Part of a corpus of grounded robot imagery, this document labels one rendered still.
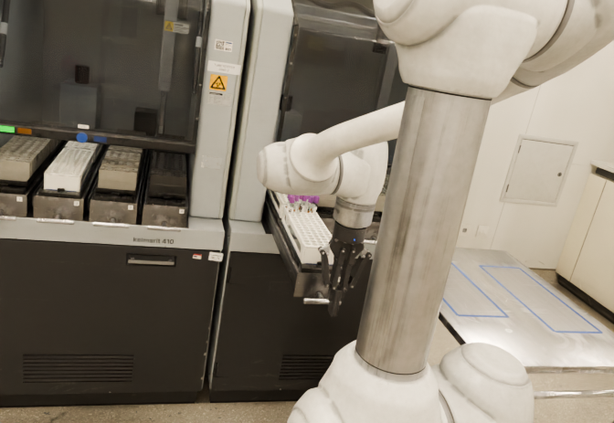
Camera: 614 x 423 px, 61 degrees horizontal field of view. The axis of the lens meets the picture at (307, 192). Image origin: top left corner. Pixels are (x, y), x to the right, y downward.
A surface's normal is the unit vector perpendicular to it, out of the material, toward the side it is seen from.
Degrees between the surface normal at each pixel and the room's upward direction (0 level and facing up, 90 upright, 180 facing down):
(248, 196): 90
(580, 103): 90
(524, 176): 90
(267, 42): 90
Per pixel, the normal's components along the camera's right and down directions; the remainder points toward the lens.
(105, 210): 0.23, 0.33
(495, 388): -0.02, -0.37
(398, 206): -0.73, 0.07
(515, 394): 0.34, -0.23
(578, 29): 0.26, 0.65
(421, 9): -0.28, 0.57
